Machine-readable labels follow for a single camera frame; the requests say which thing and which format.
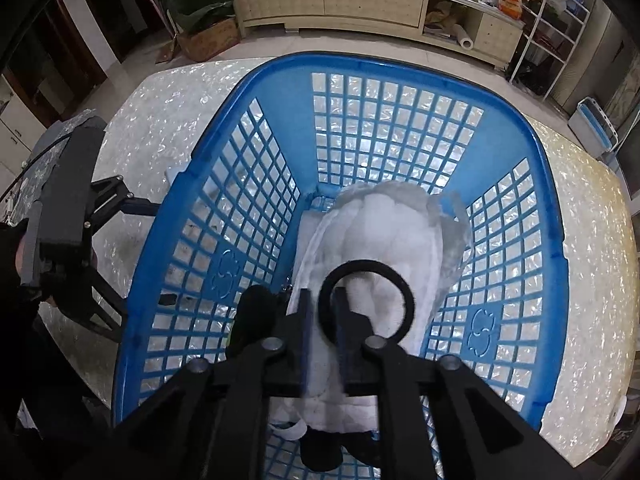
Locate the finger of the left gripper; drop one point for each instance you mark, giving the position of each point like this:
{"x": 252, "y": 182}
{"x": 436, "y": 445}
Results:
{"x": 139, "y": 207}

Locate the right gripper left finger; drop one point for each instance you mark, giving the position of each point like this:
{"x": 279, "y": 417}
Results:
{"x": 305, "y": 320}

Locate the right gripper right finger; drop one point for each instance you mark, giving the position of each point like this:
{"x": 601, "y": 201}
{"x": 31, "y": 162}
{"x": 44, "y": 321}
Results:
{"x": 341, "y": 314}

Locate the white padded cloth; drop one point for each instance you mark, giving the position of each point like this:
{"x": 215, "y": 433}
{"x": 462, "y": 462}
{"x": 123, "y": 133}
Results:
{"x": 422, "y": 237}

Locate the blue plastic laundry basket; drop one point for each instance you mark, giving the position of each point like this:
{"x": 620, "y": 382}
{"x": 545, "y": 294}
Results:
{"x": 208, "y": 342}

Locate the grey patterned sleeve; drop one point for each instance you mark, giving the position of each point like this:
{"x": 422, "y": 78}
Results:
{"x": 55, "y": 159}

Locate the cardboard box on floor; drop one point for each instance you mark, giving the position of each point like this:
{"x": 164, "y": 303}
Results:
{"x": 211, "y": 41}

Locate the paper roll in cabinet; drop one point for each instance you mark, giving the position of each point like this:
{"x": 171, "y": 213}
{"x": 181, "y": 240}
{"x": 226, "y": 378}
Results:
{"x": 462, "y": 37}

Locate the white blue storage bin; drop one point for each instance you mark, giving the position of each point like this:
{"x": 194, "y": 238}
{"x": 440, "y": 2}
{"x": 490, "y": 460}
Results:
{"x": 592, "y": 128}

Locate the cream TV cabinet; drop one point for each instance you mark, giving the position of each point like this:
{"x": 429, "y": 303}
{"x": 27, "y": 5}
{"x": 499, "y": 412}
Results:
{"x": 429, "y": 22}

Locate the orange bag on cabinet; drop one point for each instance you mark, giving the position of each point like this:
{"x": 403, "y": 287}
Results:
{"x": 512, "y": 8}

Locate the white metal shelf rack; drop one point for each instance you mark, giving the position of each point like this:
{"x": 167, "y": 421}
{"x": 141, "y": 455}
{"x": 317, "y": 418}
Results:
{"x": 551, "y": 32}

